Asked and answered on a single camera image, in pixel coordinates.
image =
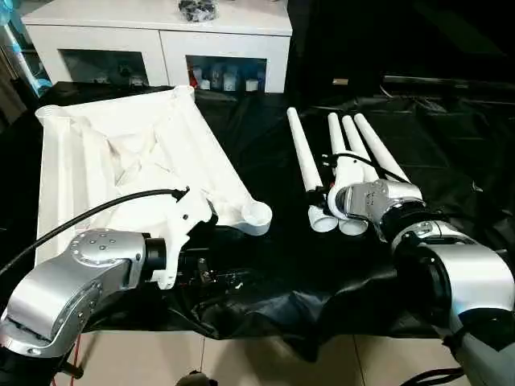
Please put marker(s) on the white plastic table leg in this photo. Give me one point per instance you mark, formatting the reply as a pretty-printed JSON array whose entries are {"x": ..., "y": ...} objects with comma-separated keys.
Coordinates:
[
  {"x": 356, "y": 140},
  {"x": 382, "y": 149},
  {"x": 306, "y": 161},
  {"x": 336, "y": 132}
]

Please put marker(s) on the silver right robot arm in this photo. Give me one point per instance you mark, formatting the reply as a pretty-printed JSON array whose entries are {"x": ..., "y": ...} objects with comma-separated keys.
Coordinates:
[{"x": 475, "y": 273}]

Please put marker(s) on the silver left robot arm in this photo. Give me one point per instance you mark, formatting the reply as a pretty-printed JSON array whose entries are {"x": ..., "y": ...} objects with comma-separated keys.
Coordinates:
[{"x": 80, "y": 265}]

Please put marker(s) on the dark rounded robot body part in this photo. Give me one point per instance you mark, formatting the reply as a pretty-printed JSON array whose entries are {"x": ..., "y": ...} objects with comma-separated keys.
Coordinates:
[{"x": 199, "y": 380}]

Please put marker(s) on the black backdrop cloth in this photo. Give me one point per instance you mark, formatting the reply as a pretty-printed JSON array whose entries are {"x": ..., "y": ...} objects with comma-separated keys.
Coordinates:
[{"x": 402, "y": 36}]

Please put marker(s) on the white cabinet with glass doors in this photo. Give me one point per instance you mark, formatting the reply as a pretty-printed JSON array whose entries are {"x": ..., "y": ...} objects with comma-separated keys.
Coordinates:
[{"x": 161, "y": 40}]

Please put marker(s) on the grey curtain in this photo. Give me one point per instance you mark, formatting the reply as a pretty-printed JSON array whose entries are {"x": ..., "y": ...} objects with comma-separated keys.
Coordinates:
[{"x": 10, "y": 88}]

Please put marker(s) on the blue white wrapped roll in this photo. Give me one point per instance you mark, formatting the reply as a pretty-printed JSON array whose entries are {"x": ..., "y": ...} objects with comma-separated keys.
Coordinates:
[{"x": 28, "y": 56}]

